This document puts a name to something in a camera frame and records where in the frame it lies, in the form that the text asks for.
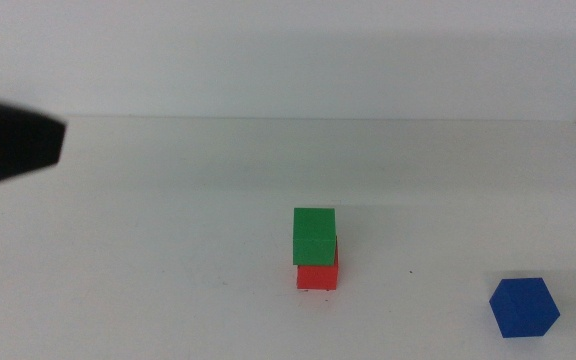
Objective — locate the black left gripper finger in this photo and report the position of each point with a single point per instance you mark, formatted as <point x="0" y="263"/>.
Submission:
<point x="8" y="142"/>

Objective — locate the green cube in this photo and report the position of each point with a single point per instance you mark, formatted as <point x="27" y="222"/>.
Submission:
<point x="314" y="237"/>

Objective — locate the red cube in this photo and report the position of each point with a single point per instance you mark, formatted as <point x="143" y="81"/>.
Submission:
<point x="317" y="279"/>

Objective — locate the blue cube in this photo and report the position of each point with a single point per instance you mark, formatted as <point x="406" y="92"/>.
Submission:
<point x="523" y="310"/>

